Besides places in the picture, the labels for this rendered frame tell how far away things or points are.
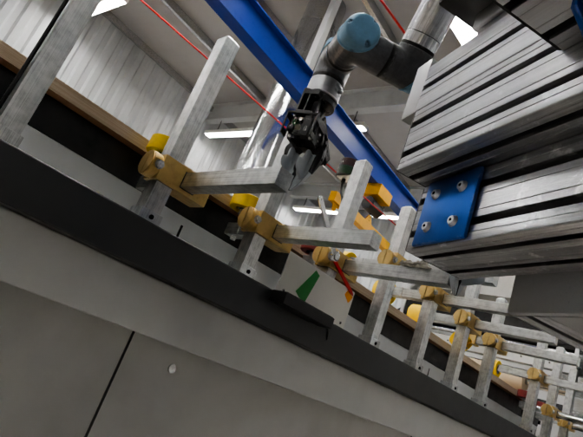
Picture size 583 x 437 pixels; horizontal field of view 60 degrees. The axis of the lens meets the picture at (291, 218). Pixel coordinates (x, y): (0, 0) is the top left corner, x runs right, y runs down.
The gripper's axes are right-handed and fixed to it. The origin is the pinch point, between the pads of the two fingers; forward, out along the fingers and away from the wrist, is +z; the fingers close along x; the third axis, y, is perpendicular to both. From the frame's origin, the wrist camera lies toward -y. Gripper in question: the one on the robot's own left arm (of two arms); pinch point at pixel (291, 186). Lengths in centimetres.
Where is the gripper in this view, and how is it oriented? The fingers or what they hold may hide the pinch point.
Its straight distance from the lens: 105.1
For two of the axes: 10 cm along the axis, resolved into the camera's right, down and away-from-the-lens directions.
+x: 8.8, 1.8, -4.4
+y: -3.4, -4.2, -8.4
